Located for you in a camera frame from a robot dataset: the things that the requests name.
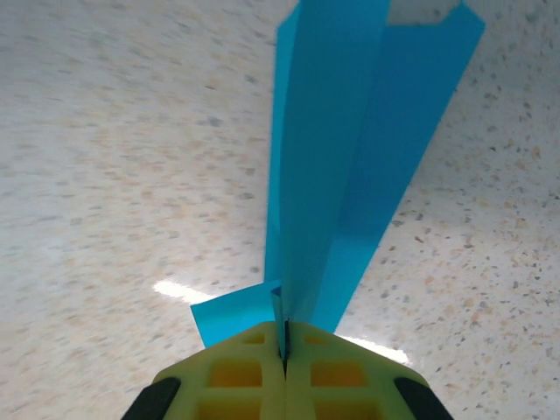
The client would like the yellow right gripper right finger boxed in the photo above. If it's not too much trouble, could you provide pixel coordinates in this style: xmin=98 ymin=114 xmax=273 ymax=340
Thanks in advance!
xmin=283 ymin=321 xmax=443 ymax=420

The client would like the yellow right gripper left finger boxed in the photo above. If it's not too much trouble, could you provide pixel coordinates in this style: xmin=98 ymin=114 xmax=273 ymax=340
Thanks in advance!
xmin=122 ymin=321 xmax=288 ymax=420

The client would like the teal cloth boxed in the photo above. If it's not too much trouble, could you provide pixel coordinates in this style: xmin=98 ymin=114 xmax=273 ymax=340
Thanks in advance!
xmin=190 ymin=0 xmax=487 ymax=351

